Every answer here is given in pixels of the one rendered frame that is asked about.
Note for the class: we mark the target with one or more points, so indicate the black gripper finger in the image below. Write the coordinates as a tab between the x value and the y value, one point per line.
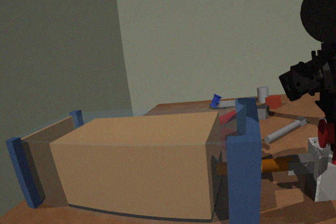
326	108
331	116

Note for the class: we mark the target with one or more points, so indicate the grey cylinder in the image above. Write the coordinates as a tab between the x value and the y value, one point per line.
262	94

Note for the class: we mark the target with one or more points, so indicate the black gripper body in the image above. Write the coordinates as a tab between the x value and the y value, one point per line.
328	96

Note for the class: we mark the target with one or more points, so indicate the crank handle with blue knob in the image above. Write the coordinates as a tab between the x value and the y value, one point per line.
217	99

